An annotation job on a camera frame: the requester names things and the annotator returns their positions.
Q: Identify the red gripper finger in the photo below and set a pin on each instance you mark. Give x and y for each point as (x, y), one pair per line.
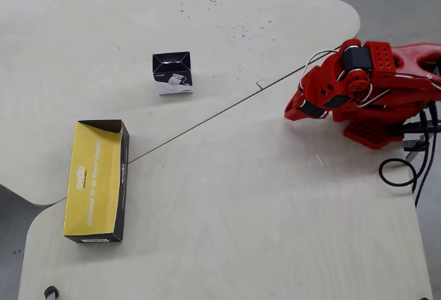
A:
(292, 111)

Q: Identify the open black yellow box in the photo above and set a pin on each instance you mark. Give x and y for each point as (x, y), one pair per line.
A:
(93, 176)

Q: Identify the red robot arm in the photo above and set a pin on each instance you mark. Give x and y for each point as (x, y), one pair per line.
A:
(406, 55)

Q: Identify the black round foot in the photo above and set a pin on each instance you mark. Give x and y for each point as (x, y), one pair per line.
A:
(51, 292)

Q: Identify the small black white box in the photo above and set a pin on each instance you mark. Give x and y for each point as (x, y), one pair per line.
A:
(172, 79)

